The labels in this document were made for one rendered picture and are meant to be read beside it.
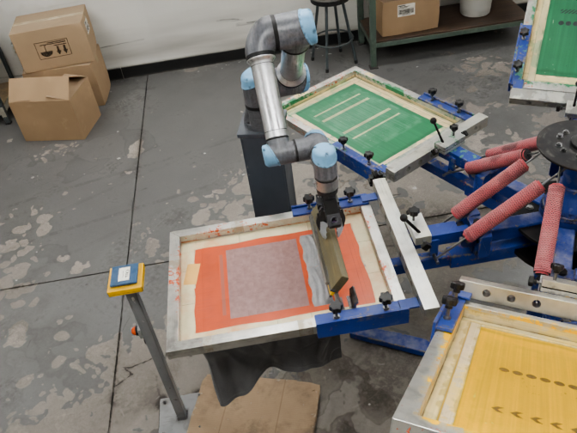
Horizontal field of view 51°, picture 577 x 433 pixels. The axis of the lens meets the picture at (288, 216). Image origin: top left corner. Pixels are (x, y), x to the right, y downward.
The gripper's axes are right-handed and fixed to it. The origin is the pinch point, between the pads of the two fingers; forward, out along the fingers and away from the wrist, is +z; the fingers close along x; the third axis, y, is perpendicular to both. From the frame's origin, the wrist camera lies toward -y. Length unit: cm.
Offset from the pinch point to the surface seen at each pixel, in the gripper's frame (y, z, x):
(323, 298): -15.5, 13.1, 6.7
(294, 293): -10.3, 13.8, 16.1
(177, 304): -9, 10, 56
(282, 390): 15, 107, 28
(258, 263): 7.2, 13.8, 26.8
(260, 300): -10.8, 13.8, 27.9
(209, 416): 9, 107, 63
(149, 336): 10, 47, 76
